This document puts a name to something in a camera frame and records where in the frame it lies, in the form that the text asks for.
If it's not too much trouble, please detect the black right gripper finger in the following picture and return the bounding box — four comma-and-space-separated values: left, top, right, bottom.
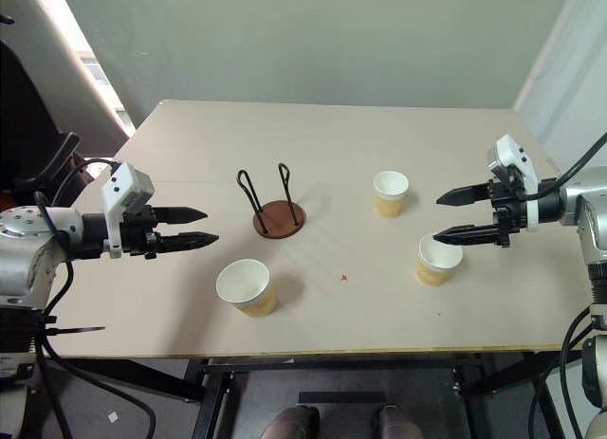
432, 223, 500, 247
435, 182, 495, 209

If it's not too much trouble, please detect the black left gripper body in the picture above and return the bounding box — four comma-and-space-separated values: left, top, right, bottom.
120, 205, 162, 261

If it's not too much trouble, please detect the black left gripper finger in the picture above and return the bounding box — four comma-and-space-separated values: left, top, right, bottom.
157, 230, 221, 254
156, 206, 210, 225

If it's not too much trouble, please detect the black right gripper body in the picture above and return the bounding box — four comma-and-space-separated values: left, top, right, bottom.
489, 165, 528, 249

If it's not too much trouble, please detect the yellow ribbed paper cup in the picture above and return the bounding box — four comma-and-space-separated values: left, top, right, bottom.
372, 170, 411, 219
215, 258, 278, 319
414, 232, 464, 288

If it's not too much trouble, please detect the bright window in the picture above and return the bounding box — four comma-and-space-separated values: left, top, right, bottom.
38, 0, 134, 137

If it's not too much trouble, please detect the dark brown rounded shape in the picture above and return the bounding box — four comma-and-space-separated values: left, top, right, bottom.
259, 404, 321, 439
377, 404, 424, 439

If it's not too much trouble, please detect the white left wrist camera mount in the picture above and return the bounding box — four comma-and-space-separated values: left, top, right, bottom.
101, 162, 156, 260

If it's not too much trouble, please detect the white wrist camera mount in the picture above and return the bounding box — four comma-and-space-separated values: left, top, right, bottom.
487, 134, 540, 232
101, 162, 156, 260

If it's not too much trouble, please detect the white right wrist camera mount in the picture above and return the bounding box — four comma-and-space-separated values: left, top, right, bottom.
487, 134, 540, 232

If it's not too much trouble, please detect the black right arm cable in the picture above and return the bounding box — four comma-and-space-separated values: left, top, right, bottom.
534, 132, 607, 199

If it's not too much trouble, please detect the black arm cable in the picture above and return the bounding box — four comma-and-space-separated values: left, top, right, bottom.
534, 132, 607, 199
33, 158, 157, 439

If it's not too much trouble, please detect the wooden cup holder stand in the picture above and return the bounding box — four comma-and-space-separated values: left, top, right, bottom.
235, 161, 307, 241

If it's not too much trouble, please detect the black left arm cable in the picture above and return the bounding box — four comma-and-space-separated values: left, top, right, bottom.
33, 158, 157, 439

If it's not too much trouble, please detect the black cable tie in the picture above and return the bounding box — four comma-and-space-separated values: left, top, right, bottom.
46, 325, 106, 338

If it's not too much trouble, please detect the black metal table frame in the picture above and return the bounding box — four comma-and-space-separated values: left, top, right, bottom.
61, 346, 578, 439

